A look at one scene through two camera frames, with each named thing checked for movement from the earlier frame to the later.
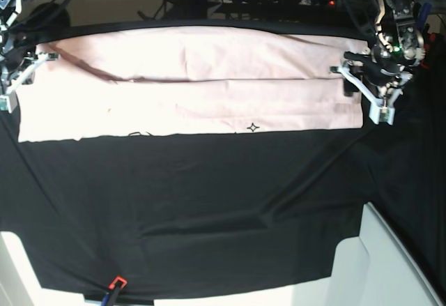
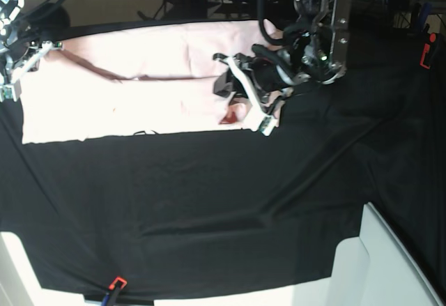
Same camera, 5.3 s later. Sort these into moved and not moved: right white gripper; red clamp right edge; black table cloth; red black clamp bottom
Moved: right white gripper
Not moved: black table cloth; red clamp right edge; red black clamp bottom
